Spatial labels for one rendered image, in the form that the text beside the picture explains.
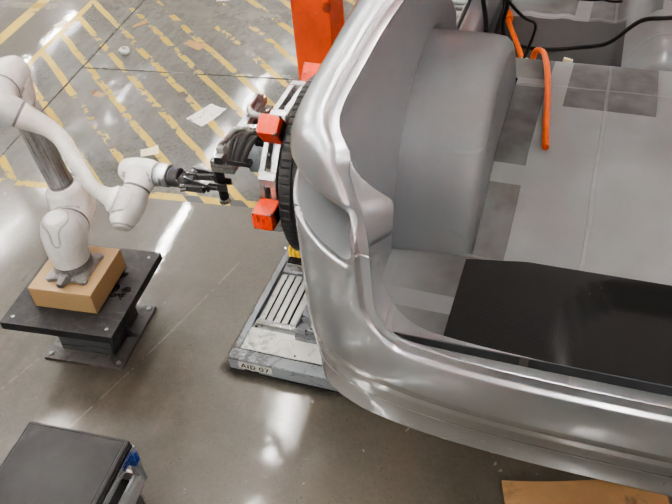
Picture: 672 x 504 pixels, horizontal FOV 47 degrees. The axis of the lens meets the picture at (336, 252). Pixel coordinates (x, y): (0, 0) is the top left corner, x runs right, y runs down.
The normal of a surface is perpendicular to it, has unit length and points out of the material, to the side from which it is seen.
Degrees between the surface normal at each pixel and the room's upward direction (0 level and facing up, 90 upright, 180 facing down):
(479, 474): 0
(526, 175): 22
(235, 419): 0
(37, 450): 0
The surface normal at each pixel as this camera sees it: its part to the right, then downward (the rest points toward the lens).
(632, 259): -0.17, -0.48
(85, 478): -0.07, -0.74
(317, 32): -0.32, 0.65
